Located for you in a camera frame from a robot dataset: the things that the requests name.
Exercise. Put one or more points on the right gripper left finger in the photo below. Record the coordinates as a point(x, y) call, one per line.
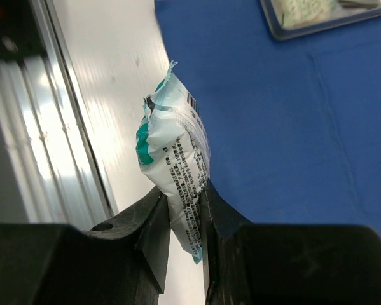
point(122, 260)

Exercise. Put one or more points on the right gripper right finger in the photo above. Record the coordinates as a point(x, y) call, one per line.
point(248, 263)

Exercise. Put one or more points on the white teal gauze packet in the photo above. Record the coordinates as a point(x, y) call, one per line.
point(173, 151)

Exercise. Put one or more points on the blue surgical cloth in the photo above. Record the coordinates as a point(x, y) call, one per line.
point(294, 126)

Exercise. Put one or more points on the metal instrument tray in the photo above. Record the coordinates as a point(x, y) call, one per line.
point(349, 13)

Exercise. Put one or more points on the green printed glove packet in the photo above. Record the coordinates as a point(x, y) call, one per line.
point(292, 14)

